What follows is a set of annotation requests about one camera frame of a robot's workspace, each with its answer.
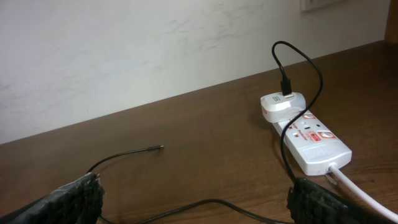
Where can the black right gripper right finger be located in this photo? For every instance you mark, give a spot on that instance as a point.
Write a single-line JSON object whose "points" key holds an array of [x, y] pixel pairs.
{"points": [[310, 203]]}

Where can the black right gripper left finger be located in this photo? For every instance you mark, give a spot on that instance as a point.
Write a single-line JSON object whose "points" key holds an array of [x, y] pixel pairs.
{"points": [[79, 201]]}

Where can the white USB charger adapter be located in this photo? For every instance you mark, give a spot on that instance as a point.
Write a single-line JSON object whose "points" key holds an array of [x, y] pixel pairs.
{"points": [[276, 107]]}

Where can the white power strip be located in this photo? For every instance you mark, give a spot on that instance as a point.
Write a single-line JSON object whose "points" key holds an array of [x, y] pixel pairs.
{"points": [[315, 147]]}

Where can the white wall socket plate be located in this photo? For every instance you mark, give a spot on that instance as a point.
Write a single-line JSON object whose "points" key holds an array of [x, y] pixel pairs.
{"points": [[309, 5]]}

